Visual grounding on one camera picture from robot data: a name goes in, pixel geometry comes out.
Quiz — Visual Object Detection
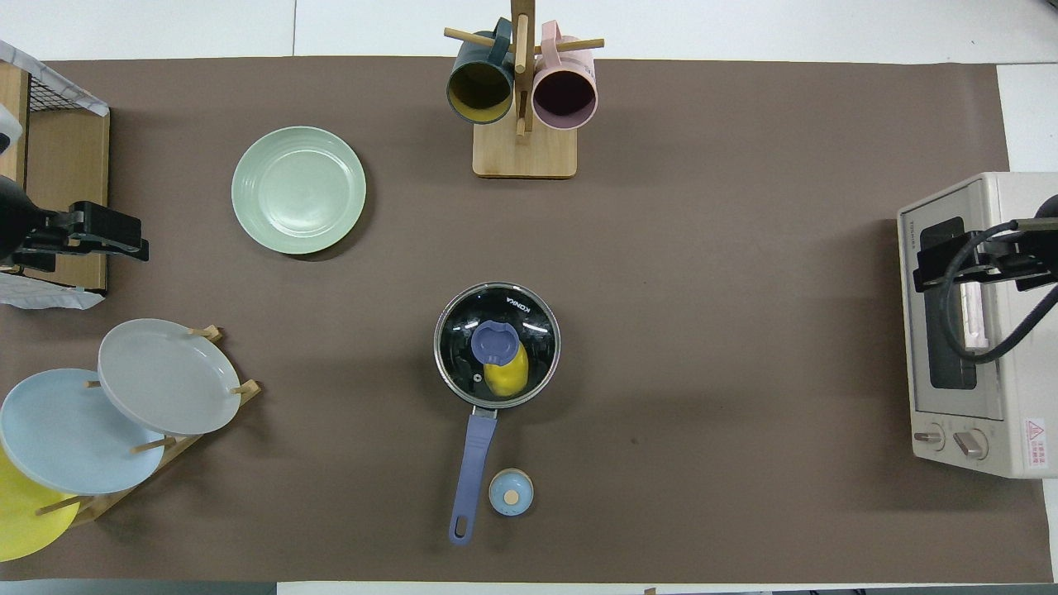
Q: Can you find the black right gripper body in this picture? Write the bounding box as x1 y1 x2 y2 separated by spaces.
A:
942 218 1058 292

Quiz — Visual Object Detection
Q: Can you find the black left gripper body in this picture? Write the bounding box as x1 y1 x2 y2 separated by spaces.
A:
15 202 118 272

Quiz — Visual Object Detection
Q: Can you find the glass lid purple knob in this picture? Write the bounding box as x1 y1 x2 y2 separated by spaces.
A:
435 283 560 408

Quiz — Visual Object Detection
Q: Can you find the grey plate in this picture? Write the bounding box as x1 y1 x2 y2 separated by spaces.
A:
98 318 242 436

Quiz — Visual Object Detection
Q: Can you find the pale green plate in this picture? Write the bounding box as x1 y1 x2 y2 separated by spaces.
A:
231 126 367 255

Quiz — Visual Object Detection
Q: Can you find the light blue plate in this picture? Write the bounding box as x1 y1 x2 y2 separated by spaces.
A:
0 368 166 497

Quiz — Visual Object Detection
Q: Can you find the wooden plate rack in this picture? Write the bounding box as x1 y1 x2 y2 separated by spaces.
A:
33 325 263 526

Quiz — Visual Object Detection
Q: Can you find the yellow plate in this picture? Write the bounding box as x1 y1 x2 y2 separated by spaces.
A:
0 446 82 563

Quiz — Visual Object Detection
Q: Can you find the white plastic bag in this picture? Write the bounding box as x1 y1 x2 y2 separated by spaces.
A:
0 271 106 312

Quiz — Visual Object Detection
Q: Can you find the beige toaster oven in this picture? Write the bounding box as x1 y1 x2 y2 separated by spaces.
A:
897 171 1058 480

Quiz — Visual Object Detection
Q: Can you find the brown table mat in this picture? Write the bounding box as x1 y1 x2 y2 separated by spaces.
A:
0 56 1055 583

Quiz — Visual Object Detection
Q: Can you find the dark teal mug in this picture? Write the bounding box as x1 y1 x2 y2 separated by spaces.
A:
446 18 516 126

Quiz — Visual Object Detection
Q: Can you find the pink mug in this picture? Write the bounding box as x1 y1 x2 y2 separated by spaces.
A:
531 21 598 131

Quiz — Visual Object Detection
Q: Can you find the wooden mug tree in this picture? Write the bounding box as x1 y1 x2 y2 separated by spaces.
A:
444 0 605 179

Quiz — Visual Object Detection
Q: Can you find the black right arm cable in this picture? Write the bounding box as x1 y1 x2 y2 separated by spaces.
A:
938 219 1058 364

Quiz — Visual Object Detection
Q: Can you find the wooden shelf with wire mesh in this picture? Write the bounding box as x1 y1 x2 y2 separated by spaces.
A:
0 40 111 297

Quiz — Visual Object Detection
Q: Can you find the black pot purple handle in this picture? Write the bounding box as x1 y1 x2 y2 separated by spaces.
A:
433 282 562 546

